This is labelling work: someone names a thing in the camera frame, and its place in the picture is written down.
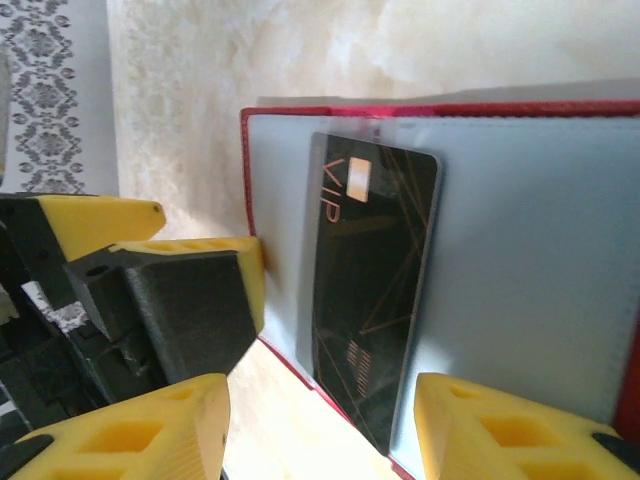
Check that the red card holder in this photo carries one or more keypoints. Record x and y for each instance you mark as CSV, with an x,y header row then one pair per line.
x,y
525,250

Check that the black VIP card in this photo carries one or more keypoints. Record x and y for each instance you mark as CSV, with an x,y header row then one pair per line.
x,y
370,280

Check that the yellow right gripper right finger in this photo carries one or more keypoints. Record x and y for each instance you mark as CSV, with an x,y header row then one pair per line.
x,y
500,440

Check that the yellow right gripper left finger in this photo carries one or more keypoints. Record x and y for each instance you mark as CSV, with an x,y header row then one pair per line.
x,y
125,440

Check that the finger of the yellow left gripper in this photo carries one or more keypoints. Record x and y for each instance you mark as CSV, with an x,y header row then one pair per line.
x,y
185,305
95,220

